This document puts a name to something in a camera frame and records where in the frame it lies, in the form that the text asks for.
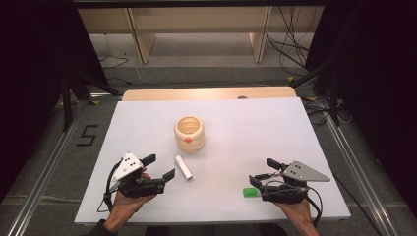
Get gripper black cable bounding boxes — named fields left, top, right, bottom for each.
left=303, top=186, right=325, bottom=229
left=96, top=160, right=123, bottom=213

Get cream ribbed pen holder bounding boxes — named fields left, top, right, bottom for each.
left=173, top=115, right=206, bottom=154

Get person's right hand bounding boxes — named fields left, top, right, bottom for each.
left=273, top=199, right=317, bottom=231

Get green eraser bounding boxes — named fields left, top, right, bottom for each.
left=242, top=186, right=262, bottom=199

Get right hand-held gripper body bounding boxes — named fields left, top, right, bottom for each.
left=260, top=159, right=331, bottom=206

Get black metal stand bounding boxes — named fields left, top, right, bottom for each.
left=60, top=67, right=123, bottom=133
left=289, top=45, right=342, bottom=127

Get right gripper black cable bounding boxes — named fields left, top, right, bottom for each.
left=303, top=186, right=325, bottom=229

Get bundle of black cables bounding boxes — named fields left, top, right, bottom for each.
left=265, top=6, right=317, bottom=77

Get dark curtain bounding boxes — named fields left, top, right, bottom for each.
left=0, top=0, right=110, bottom=206
left=304, top=0, right=417, bottom=214

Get person's left hand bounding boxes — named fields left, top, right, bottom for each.
left=103, top=172, right=157, bottom=232

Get aluminium floor rail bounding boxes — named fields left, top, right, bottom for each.
left=313, top=97, right=400, bottom=236
left=6, top=96, right=97, bottom=236

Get tangled floor cables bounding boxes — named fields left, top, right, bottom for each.
left=302, top=95, right=354, bottom=127

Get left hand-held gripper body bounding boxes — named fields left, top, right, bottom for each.
left=110, top=150, right=166, bottom=199

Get light wooden furniture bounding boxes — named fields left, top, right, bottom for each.
left=78, top=6, right=326, bottom=65

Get thin black floor cable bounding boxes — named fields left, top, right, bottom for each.
left=97, top=54, right=130, bottom=70

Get wooden table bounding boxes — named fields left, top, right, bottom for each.
left=121, top=86, right=298, bottom=102

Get white cylindrical stick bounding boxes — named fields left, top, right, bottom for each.
left=174, top=154, right=194, bottom=181

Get person's dark trousers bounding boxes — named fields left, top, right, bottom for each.
left=144, top=223, right=287, bottom=236

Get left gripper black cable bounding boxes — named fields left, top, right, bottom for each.
left=96, top=160, right=123, bottom=213

